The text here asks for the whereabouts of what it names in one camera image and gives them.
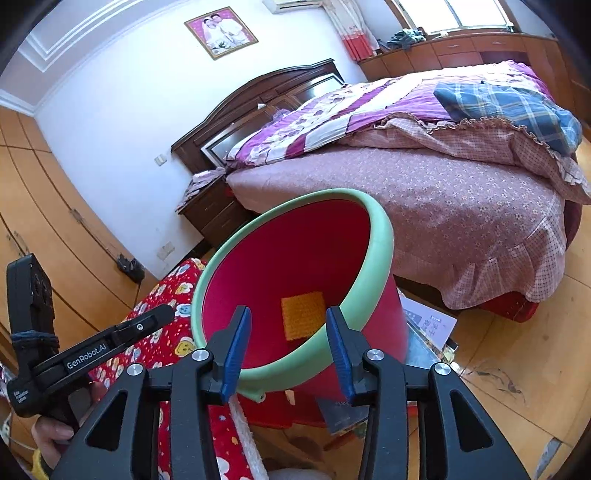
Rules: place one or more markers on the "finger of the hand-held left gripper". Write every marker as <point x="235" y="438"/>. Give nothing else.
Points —
<point x="143" y="325"/>

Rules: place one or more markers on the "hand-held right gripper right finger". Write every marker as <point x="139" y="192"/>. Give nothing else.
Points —
<point x="341" y="355"/>

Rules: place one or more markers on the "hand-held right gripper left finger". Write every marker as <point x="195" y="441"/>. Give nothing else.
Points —
<point x="238" y="355"/>

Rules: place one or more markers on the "yellow textured pad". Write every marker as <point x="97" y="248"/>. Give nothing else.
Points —
<point x="302" y="316"/>

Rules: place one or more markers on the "red bucket with green rim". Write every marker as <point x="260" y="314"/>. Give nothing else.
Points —
<point x="286" y="258"/>

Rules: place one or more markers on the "person's left forearm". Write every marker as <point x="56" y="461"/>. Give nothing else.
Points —
<point x="41" y="464"/>

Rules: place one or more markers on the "person's left hand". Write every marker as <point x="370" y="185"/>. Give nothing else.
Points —
<point x="46" y="434"/>

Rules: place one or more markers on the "red flower-print blanket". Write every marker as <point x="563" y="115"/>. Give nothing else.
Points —
<point x="171" y="295"/>

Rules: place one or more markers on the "dark blue card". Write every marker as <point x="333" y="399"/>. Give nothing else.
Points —
<point x="341" y="415"/>

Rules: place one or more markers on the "dark wooden nightstand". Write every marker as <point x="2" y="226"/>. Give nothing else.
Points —
<point x="217" y="207"/>

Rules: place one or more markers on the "wooden wardrobe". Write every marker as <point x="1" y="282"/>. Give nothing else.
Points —
<point x="46" y="207"/>

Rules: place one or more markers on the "pink patterned cloth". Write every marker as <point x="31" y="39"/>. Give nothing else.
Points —
<point x="203" y="177"/>

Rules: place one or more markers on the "bed with pink sheet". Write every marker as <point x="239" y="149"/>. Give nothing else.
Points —
<point x="438" y="207"/>

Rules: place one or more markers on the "purple and white quilt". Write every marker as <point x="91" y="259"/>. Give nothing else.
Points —
<point x="369" y="106"/>

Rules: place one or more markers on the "dark wooden headboard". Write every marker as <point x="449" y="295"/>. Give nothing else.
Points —
<point x="258" y="87"/>

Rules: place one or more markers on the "blue plaid pillow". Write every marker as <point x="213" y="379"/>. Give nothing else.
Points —
<point x="508" y="106"/>

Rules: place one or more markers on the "white and red curtain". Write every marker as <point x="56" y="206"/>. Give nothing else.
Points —
<point x="355" y="37"/>

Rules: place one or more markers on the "blue-grey crumpled cloth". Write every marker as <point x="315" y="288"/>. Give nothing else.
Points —
<point x="406" y="39"/>

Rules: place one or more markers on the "wooden window cabinet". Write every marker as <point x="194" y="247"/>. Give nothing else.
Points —
<point x="461" y="50"/>

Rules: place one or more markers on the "white air conditioner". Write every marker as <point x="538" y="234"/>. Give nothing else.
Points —
<point x="295" y="3"/>

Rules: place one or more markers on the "window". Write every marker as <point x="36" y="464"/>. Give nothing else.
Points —
<point x="461" y="11"/>

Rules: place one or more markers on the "white wall outlet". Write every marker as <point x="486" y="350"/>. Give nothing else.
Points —
<point x="166" y="250"/>

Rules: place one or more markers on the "white wall switch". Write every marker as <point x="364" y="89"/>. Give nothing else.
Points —
<point x="160" y="160"/>

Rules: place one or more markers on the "framed wall picture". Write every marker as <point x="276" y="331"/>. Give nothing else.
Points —
<point x="221" y="30"/>

